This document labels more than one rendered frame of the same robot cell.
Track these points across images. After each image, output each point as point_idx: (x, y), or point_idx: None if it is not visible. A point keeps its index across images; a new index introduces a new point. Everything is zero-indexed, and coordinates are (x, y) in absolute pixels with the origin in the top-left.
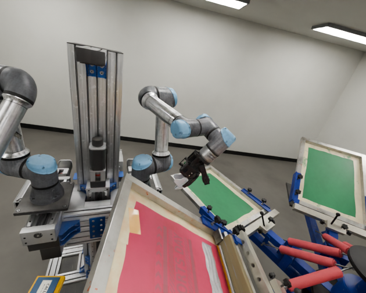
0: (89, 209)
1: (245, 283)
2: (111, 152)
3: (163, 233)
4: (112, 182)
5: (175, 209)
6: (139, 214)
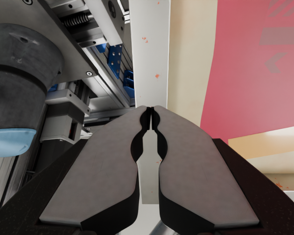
0: (110, 90)
1: None
2: (19, 162)
3: (293, 44)
4: None
5: None
6: (240, 135)
